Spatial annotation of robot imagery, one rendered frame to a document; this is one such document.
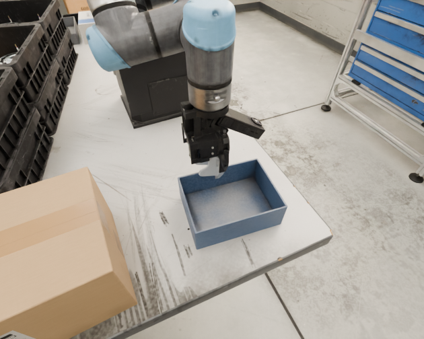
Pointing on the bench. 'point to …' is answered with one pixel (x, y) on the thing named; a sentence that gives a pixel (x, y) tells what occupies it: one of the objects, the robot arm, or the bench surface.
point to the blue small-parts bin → (231, 203)
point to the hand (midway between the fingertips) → (218, 172)
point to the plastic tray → (72, 29)
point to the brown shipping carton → (53, 260)
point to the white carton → (85, 17)
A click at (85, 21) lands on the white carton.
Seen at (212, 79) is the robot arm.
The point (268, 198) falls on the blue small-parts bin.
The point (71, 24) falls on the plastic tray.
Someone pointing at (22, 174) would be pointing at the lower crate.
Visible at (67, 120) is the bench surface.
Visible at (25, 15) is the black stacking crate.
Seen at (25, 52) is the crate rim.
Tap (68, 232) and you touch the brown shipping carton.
